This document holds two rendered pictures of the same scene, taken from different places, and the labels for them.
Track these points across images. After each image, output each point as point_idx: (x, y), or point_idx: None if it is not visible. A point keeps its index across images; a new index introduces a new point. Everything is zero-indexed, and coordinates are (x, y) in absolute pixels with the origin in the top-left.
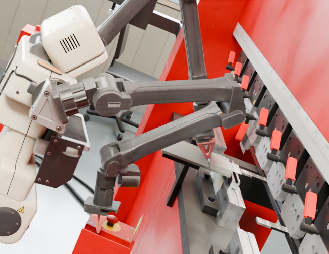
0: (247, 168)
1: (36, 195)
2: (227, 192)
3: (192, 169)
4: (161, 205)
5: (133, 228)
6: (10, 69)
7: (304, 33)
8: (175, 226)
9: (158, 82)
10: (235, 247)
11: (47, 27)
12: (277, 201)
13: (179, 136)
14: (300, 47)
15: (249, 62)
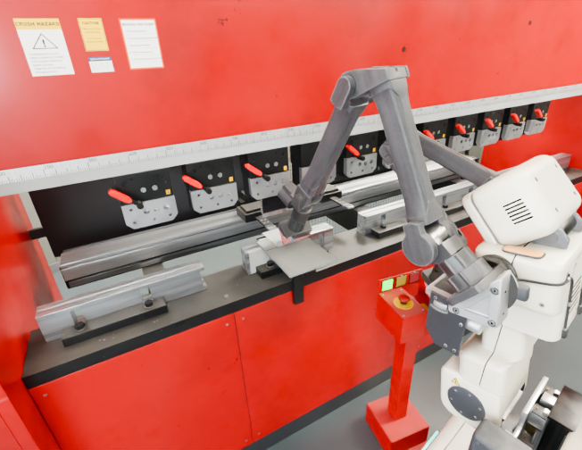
0: (163, 269)
1: (464, 343)
2: (318, 231)
3: (248, 286)
4: (264, 331)
5: (381, 294)
6: (578, 275)
7: (323, 72)
8: (341, 278)
9: (467, 158)
10: (379, 218)
11: (571, 202)
12: (246, 230)
13: None
14: (332, 84)
15: (188, 165)
